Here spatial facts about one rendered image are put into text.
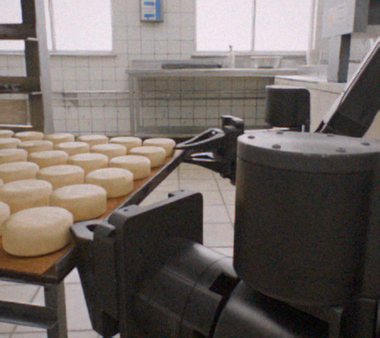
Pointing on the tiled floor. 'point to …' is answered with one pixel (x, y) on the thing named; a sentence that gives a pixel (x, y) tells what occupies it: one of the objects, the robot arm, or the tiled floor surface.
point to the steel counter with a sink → (150, 69)
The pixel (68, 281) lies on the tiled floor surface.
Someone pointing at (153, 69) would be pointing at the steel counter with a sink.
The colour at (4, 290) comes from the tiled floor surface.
